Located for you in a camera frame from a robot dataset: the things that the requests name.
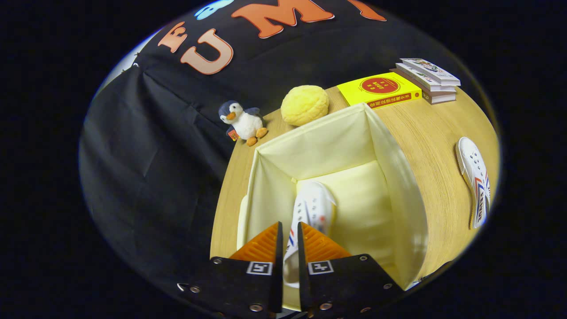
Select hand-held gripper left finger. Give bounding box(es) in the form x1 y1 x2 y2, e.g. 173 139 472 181
177 222 284 319

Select penguin plush toy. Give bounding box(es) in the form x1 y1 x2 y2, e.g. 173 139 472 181
218 101 268 147

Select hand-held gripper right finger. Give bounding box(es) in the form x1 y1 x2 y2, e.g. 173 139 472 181
297 222 406 319

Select white book with illustrated cover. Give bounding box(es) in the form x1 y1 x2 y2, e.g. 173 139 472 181
400 58 461 86

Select yellow round plush bun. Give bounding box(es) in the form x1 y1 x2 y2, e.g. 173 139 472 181
280 85 330 127

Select yellow book with red circle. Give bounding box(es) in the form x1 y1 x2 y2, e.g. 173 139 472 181
337 72 423 110

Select white canvas shoe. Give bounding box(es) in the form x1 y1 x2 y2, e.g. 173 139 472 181
283 181 337 288
455 136 491 230

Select beige fabric storage box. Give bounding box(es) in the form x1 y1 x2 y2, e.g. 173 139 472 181
236 102 429 311

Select brown book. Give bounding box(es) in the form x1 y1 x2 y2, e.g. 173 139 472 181
390 68 457 105

